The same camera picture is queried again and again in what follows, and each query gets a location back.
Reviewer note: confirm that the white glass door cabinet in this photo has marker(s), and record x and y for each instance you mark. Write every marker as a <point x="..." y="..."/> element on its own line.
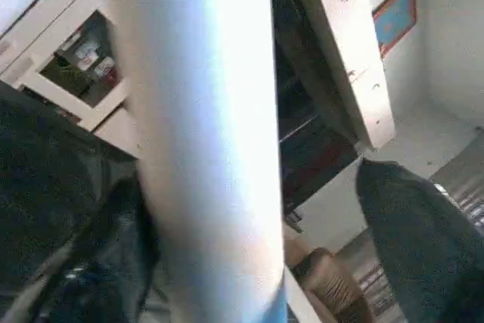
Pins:
<point x="68" y="58"/>

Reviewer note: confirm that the black mat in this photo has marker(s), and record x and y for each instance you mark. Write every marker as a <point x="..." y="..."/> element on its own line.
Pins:
<point x="45" y="172"/>

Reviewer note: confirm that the white plastic table leg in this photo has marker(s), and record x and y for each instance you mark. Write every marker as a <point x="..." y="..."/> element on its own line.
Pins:
<point x="204" y="126"/>

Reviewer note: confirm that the red blue wall poster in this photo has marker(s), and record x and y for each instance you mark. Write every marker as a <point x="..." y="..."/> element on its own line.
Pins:
<point x="395" y="20"/>

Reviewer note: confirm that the black cabinet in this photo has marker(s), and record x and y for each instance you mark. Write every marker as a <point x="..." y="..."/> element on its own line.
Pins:
<point x="310" y="134"/>

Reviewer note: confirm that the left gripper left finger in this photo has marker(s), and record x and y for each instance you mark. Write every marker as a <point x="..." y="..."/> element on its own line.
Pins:
<point x="106" y="277"/>

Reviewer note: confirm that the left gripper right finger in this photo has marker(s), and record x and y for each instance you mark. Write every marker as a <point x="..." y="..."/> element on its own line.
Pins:
<point x="423" y="255"/>

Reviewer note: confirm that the brown seat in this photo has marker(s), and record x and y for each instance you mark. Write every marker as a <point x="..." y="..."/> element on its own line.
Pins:
<point x="329" y="285"/>

